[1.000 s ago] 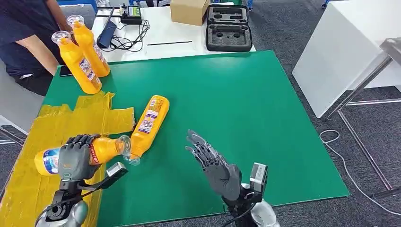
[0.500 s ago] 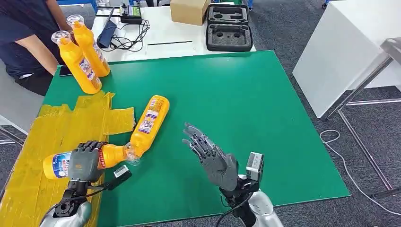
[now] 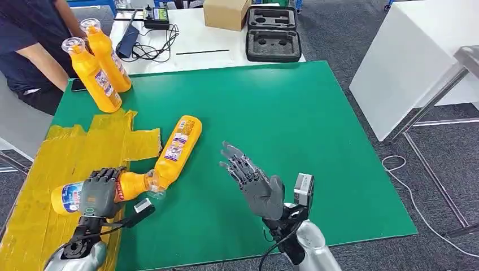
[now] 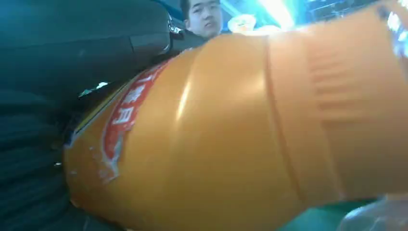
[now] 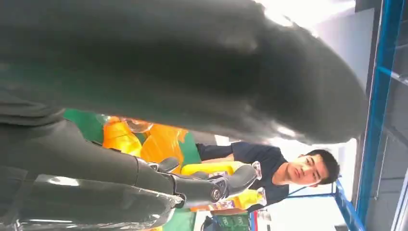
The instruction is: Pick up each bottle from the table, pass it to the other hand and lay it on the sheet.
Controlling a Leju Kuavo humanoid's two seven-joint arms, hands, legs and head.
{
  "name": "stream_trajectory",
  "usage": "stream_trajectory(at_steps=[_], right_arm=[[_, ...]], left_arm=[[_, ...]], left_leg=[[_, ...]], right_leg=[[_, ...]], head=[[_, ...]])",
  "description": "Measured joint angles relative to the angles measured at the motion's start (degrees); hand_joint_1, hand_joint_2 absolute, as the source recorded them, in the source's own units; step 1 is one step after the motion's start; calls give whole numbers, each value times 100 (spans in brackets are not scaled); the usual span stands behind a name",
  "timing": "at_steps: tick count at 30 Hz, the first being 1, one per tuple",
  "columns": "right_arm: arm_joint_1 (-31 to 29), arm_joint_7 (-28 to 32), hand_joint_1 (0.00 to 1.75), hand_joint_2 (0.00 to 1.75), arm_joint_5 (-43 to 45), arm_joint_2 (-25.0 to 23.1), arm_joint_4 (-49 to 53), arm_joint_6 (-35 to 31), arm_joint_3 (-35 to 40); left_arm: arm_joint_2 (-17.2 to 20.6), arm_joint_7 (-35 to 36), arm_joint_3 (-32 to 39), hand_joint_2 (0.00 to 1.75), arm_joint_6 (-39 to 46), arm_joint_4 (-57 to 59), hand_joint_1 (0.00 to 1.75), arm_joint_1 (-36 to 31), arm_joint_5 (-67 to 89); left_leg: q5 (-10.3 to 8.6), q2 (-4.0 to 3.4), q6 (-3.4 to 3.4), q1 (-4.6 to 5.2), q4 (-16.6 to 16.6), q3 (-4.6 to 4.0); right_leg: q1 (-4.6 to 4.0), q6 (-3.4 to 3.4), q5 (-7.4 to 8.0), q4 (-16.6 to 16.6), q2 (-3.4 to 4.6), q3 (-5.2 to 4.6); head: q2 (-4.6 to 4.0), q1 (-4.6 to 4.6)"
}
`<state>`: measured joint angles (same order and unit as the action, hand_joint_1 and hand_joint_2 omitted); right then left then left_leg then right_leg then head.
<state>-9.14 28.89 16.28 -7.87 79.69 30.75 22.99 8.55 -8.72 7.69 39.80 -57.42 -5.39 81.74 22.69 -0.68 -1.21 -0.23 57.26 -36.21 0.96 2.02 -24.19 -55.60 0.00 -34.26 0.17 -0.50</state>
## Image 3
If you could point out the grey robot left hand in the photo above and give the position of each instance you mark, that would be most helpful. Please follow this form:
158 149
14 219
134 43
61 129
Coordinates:
99 194

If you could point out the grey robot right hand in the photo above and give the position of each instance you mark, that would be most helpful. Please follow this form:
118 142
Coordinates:
264 194

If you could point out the orange drink bottle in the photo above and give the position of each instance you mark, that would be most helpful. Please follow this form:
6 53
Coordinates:
179 149
131 185
93 82
110 63

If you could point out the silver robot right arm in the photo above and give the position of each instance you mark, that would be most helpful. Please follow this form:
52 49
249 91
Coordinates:
314 250

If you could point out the yellow sheet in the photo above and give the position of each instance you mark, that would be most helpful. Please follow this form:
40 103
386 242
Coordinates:
48 164

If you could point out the green mat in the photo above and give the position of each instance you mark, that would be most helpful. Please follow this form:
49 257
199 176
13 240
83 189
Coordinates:
284 119

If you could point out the black smartphone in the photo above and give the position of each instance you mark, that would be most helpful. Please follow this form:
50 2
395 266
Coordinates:
78 86

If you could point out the open black foam case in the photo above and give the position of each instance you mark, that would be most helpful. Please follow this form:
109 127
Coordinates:
273 46

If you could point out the thin black strip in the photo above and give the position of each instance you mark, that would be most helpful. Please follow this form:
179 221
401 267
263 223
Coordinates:
202 52

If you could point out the dark blue pouch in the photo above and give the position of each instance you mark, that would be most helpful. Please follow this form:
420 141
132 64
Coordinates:
128 41

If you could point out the white table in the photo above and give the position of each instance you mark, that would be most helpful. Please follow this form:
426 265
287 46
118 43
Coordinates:
202 41

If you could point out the person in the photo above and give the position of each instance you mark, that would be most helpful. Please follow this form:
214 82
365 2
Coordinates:
18 45

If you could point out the cardboard box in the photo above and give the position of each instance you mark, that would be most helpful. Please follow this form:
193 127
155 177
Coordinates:
226 15

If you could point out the white cabinet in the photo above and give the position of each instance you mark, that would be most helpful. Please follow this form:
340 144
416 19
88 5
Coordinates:
400 63

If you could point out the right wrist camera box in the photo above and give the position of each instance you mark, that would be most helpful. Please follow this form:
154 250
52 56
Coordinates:
304 189

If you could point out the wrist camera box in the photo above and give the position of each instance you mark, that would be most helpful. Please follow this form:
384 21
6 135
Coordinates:
304 189
142 207

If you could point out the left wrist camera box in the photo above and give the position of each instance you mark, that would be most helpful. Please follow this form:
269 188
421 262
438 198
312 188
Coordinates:
142 207

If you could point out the metal table frame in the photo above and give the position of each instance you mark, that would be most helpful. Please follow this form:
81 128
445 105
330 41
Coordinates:
430 108

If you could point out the blue frame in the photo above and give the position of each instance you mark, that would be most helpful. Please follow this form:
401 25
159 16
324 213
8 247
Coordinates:
93 3

